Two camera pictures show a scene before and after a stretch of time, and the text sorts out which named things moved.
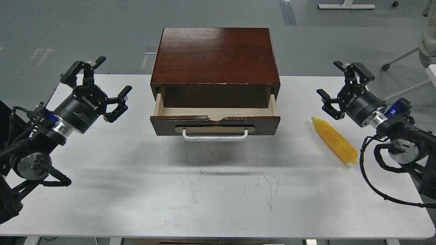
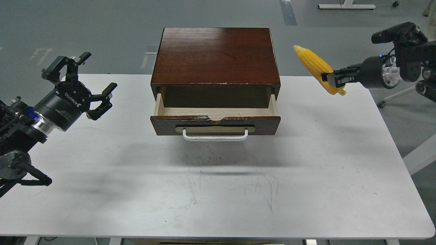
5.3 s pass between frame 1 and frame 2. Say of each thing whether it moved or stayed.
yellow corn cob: moved
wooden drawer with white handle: stayed
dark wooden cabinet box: stayed
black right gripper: moved
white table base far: stayed
